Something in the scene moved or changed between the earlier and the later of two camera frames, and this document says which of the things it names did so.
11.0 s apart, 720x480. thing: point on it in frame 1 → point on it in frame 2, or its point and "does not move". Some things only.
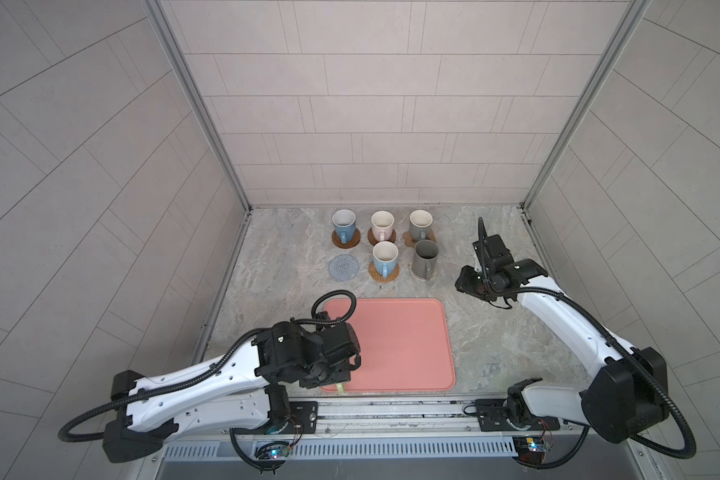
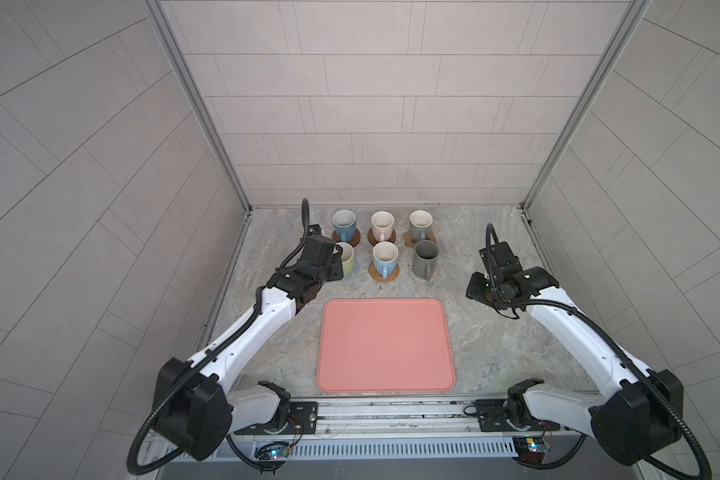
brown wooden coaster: x=349 y=244 does not move
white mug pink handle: x=382 y=225 does not move
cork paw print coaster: x=411 y=243 does not move
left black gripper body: x=319 y=376 → x=332 y=270
